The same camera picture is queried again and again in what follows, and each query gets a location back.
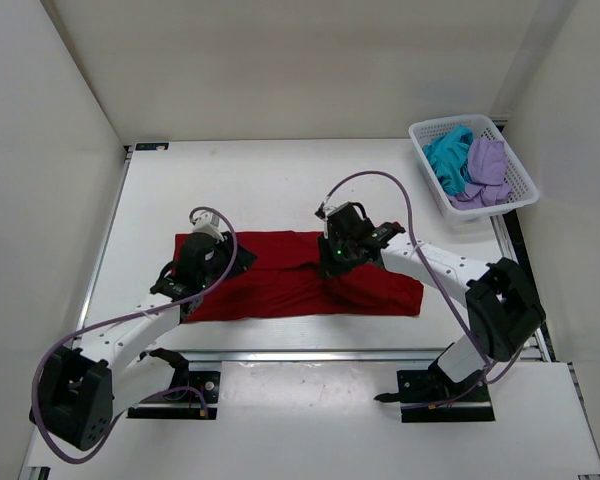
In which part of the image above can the aluminium table rail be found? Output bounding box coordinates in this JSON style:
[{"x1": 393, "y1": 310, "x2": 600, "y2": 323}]
[{"x1": 179, "y1": 349, "x2": 441, "y2": 363}]

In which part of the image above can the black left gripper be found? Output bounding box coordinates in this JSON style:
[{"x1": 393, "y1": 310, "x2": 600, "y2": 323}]
[{"x1": 198, "y1": 230, "x2": 257, "y2": 287}]

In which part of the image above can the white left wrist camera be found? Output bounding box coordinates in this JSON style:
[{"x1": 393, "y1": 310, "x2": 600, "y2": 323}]
[{"x1": 189, "y1": 210, "x2": 224, "y2": 241}]

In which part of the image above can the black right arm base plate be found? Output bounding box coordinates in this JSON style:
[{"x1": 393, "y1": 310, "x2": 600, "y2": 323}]
[{"x1": 374, "y1": 366, "x2": 496, "y2": 423}]

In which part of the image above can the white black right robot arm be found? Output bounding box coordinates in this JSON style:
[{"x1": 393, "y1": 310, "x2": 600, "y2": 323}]
[{"x1": 315, "y1": 202, "x2": 546, "y2": 410}]

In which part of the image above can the red t shirt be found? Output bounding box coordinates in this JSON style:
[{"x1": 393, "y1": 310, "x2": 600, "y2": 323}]
[{"x1": 185, "y1": 231, "x2": 424, "y2": 323}]

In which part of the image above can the lilac t shirt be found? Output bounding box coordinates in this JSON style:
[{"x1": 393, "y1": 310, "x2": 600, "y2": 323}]
[{"x1": 450, "y1": 137, "x2": 512, "y2": 211}]

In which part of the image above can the white plastic basket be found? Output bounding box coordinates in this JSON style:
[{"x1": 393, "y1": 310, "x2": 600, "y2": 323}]
[{"x1": 409, "y1": 114, "x2": 539, "y2": 225}]

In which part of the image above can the teal t shirt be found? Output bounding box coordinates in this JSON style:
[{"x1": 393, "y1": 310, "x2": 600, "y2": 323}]
[{"x1": 423, "y1": 126, "x2": 474, "y2": 197}]

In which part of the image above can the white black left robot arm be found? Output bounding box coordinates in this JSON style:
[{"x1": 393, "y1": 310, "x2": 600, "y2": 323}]
[{"x1": 29, "y1": 232, "x2": 257, "y2": 451}]

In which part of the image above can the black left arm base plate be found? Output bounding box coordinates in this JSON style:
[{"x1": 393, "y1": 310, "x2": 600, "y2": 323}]
[{"x1": 126, "y1": 362, "x2": 221, "y2": 421}]

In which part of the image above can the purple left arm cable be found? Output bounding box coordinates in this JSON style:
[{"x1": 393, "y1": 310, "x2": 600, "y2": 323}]
[{"x1": 32, "y1": 207, "x2": 239, "y2": 462}]

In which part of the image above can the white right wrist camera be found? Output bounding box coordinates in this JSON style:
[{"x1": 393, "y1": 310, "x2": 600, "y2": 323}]
[{"x1": 314, "y1": 203, "x2": 336, "y2": 222}]

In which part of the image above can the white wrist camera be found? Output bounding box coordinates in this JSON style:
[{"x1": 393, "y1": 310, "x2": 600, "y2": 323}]
[
  {"x1": 314, "y1": 203, "x2": 336, "y2": 222},
  {"x1": 189, "y1": 210, "x2": 224, "y2": 241}
]

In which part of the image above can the blue label sticker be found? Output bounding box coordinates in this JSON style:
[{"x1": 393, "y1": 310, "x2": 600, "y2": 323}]
[{"x1": 134, "y1": 142, "x2": 169, "y2": 151}]

